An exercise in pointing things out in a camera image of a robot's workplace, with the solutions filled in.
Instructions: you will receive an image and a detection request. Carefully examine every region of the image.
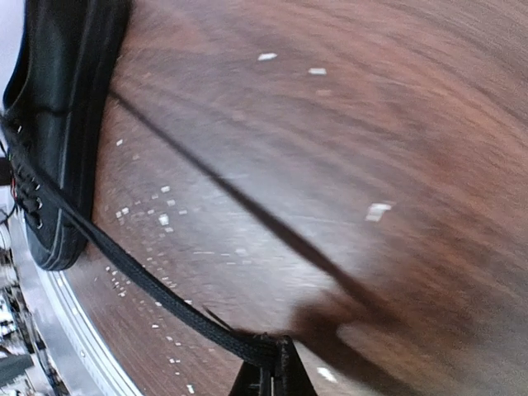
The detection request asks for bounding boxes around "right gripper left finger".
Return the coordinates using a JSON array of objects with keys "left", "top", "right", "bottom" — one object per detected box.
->
[{"left": 233, "top": 362, "right": 272, "bottom": 396}]

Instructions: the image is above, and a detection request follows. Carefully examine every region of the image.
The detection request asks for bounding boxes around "black sneaker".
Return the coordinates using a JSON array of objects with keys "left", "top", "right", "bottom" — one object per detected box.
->
[{"left": 1, "top": 1, "right": 278, "bottom": 369}]

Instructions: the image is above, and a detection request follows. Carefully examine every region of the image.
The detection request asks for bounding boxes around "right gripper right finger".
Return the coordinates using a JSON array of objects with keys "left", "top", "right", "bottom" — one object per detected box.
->
[{"left": 273, "top": 337, "right": 317, "bottom": 396}]

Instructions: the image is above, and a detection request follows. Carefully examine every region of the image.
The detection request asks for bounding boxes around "aluminium front rail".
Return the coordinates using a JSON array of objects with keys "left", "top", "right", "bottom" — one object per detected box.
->
[{"left": 9, "top": 217, "right": 141, "bottom": 395}]

